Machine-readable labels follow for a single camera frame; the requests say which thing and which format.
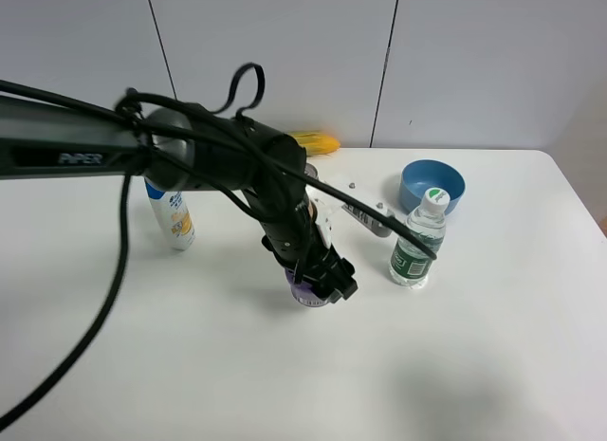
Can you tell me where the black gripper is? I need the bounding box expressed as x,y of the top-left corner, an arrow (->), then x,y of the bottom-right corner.
261,201 -> 358,303

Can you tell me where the purple air freshener jar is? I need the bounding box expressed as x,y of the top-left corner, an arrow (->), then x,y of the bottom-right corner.
285,269 -> 328,308

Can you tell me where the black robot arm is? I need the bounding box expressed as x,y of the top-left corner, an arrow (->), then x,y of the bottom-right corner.
1,82 -> 358,303

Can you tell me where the clear water bottle green label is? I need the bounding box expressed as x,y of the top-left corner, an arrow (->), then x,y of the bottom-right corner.
389,187 -> 451,289

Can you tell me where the orange drink can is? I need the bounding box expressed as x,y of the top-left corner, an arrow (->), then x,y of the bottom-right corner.
304,163 -> 319,180

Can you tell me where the blue plastic bowl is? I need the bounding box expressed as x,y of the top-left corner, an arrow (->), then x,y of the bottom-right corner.
399,159 -> 466,215

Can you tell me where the yellow corn cob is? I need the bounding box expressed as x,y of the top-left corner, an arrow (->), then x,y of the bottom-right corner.
289,131 -> 340,156

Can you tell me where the white blue shampoo bottle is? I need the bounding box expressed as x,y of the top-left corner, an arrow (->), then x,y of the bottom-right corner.
144,178 -> 195,251

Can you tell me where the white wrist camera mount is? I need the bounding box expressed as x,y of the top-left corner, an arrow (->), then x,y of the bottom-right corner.
305,175 -> 395,248

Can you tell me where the black cable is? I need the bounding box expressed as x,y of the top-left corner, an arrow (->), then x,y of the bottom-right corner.
0,64 -> 438,432

